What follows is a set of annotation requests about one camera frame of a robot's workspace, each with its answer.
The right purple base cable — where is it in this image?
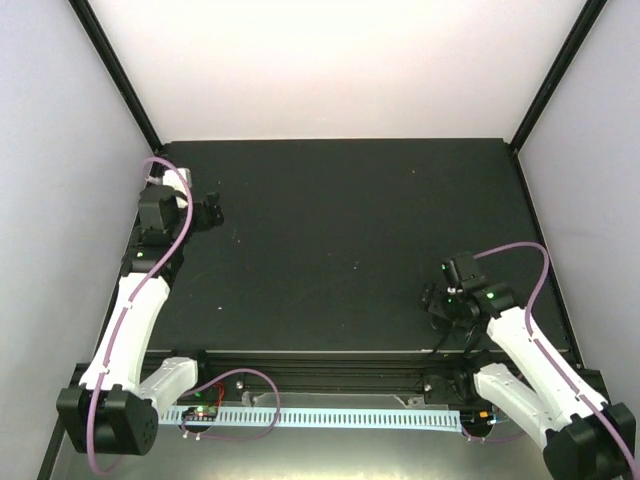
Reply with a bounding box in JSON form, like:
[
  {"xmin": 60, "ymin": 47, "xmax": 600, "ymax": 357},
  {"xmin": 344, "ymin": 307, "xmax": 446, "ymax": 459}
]
[{"xmin": 460, "ymin": 419, "xmax": 526, "ymax": 445}]

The left small circuit board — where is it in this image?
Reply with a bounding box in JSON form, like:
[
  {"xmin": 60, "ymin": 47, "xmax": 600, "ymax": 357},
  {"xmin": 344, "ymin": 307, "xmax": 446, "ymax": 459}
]
[{"xmin": 182, "ymin": 405, "xmax": 218, "ymax": 422}]

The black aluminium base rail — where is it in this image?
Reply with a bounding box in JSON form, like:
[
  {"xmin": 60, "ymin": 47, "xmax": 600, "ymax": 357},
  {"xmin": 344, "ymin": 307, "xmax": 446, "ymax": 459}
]
[{"xmin": 196, "ymin": 351, "xmax": 474, "ymax": 404}]

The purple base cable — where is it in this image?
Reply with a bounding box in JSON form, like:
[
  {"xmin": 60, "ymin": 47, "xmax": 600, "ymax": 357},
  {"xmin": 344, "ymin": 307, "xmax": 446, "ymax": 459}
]
[
  {"xmin": 179, "ymin": 368, "xmax": 281, "ymax": 444},
  {"xmin": 460, "ymin": 419, "xmax": 526, "ymax": 445}
]

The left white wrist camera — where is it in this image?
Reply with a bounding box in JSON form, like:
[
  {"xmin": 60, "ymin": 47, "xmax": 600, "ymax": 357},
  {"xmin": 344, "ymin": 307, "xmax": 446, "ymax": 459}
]
[{"xmin": 146, "ymin": 168, "xmax": 192, "ymax": 194}]

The small circuit board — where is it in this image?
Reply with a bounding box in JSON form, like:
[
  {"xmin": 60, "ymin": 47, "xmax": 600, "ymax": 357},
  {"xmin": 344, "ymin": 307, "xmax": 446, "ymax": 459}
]
[
  {"xmin": 460, "ymin": 410, "xmax": 505, "ymax": 427},
  {"xmin": 182, "ymin": 405, "xmax": 218, "ymax": 422}
]

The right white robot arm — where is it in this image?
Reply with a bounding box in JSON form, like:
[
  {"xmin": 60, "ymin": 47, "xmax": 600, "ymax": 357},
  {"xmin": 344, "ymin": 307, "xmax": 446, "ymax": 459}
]
[{"xmin": 421, "ymin": 253, "xmax": 639, "ymax": 479}]

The white slotted cable duct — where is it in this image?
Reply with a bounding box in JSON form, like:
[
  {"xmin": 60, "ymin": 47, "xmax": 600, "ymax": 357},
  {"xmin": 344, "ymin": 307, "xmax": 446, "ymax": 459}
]
[{"xmin": 159, "ymin": 405, "xmax": 462, "ymax": 433}]

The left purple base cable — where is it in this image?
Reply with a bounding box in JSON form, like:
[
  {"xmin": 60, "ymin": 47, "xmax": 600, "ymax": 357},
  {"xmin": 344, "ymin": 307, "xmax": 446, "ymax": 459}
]
[{"xmin": 179, "ymin": 368, "xmax": 281, "ymax": 444}]

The right black frame post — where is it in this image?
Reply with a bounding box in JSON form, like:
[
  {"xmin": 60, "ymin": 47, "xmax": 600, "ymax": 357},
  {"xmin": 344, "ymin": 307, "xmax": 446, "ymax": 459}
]
[{"xmin": 509, "ymin": 0, "xmax": 608, "ymax": 154}]

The black frame post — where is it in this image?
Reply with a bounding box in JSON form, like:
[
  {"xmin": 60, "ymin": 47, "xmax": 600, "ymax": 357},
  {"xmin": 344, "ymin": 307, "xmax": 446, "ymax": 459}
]
[
  {"xmin": 68, "ymin": 0, "xmax": 163, "ymax": 153},
  {"xmin": 509, "ymin": 0, "xmax": 608, "ymax": 154}
]

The right small circuit board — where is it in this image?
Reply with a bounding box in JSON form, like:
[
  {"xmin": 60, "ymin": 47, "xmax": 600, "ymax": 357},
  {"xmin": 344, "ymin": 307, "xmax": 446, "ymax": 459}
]
[{"xmin": 460, "ymin": 410, "xmax": 505, "ymax": 427}]

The left black frame post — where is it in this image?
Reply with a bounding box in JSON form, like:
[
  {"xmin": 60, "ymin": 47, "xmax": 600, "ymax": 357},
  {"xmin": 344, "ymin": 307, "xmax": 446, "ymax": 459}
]
[{"xmin": 68, "ymin": 0, "xmax": 163, "ymax": 153}]

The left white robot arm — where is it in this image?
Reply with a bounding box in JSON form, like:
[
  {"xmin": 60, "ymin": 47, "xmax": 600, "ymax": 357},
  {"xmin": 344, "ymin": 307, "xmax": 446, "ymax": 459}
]
[{"xmin": 56, "ymin": 184, "xmax": 224, "ymax": 456}]

